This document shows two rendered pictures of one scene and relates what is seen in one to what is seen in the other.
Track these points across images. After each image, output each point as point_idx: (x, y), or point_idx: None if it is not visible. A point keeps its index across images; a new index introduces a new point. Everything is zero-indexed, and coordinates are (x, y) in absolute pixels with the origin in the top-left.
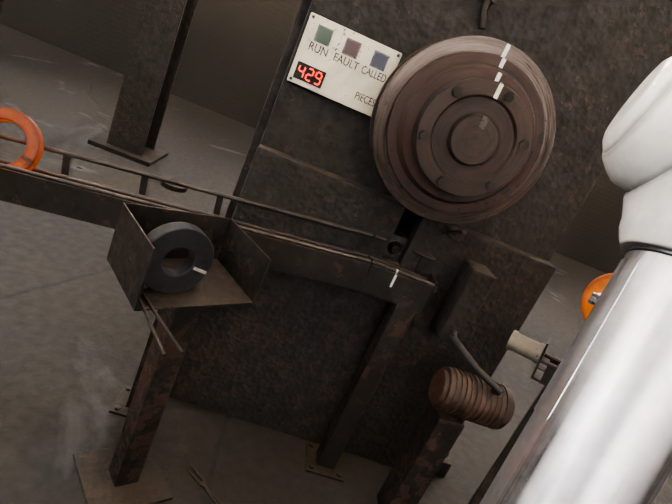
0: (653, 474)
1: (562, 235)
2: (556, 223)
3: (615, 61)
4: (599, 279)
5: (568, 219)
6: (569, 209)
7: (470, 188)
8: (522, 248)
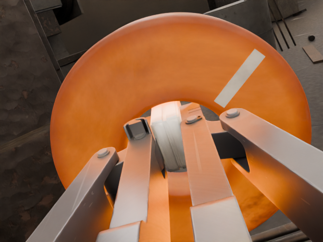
0: None
1: (50, 67)
2: (22, 61)
3: None
4: (54, 127)
5: (31, 42)
6: (15, 28)
7: None
8: (19, 133)
